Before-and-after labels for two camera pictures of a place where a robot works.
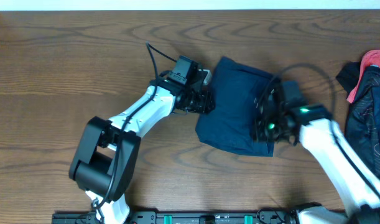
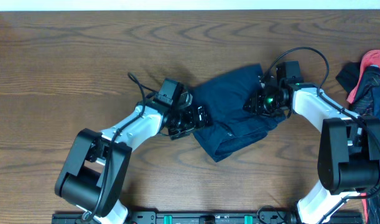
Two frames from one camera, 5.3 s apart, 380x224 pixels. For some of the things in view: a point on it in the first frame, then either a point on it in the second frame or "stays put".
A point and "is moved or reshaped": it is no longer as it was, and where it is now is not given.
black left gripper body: (193, 102) → (181, 123)
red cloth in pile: (375, 57) stays put
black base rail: (184, 217) stays put
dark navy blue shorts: (229, 126) is moved or reshaped
